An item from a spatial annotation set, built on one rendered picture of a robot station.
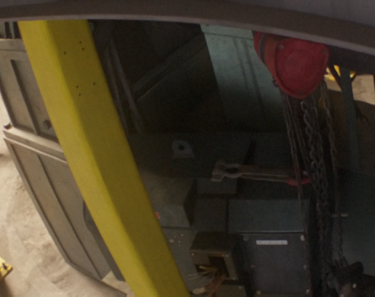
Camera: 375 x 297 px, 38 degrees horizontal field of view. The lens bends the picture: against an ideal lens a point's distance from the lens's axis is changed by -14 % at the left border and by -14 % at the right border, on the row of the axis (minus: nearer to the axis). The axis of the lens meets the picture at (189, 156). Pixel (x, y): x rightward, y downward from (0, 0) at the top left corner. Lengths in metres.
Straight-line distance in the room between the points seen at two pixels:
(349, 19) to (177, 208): 1.19
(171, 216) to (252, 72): 0.67
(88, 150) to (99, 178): 0.07
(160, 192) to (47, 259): 1.44
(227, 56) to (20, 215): 1.79
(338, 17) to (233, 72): 1.62
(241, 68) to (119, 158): 1.12
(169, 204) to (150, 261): 0.46
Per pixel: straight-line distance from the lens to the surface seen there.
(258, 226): 1.74
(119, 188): 1.20
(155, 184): 1.85
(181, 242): 1.86
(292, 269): 1.84
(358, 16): 0.66
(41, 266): 3.12
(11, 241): 3.39
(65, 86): 1.05
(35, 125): 2.37
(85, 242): 2.65
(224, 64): 2.27
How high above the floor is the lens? 1.98
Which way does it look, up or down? 36 degrees down
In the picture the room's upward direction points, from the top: 18 degrees counter-clockwise
